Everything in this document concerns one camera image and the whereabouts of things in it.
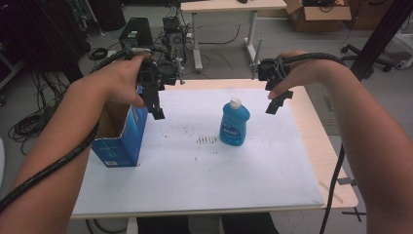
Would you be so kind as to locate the blue cardboard box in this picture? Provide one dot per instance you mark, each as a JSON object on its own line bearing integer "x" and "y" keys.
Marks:
{"x": 130, "y": 136}

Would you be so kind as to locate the black office chair base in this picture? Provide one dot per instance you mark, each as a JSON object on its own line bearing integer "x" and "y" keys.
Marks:
{"x": 380, "y": 60}

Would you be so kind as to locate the light wooden table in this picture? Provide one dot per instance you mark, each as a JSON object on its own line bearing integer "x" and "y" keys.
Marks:
{"x": 319, "y": 139}

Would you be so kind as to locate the white table mat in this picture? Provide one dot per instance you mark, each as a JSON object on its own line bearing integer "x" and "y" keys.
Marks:
{"x": 211, "y": 175}

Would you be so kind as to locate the person's right hand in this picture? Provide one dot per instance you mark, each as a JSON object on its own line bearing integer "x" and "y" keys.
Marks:
{"x": 308, "y": 73}

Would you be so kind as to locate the brown cardboard box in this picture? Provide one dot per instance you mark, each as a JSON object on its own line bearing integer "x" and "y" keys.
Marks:
{"x": 319, "y": 18}

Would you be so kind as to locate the black metal post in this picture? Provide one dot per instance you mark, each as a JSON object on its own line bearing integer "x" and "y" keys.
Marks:
{"x": 380, "y": 39}

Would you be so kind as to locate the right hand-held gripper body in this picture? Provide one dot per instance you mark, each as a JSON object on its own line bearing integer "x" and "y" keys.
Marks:
{"x": 269, "y": 70}

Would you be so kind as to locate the dark curtain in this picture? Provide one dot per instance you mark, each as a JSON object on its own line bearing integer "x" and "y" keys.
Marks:
{"x": 39, "y": 32}

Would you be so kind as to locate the small silver device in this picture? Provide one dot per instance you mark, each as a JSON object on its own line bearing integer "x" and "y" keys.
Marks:
{"x": 111, "y": 53}

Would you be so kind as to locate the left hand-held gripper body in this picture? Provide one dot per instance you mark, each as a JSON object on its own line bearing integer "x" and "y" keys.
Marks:
{"x": 162, "y": 73}

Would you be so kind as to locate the person's left hand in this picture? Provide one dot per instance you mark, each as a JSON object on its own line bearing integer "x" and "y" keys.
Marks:
{"x": 113, "y": 81}

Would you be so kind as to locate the black computer tower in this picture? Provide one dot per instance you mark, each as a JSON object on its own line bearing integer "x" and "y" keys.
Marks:
{"x": 136, "y": 32}

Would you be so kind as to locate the grey tape strip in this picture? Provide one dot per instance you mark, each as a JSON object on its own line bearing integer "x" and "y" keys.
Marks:
{"x": 345, "y": 181}

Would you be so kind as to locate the open computer case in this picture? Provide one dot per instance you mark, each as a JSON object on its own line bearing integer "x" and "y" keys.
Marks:
{"x": 175, "y": 37}

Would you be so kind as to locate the white desk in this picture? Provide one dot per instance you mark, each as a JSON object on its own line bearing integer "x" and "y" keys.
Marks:
{"x": 227, "y": 6}

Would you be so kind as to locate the blue detergent bottle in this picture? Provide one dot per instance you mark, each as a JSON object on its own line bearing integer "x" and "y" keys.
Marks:
{"x": 233, "y": 125}

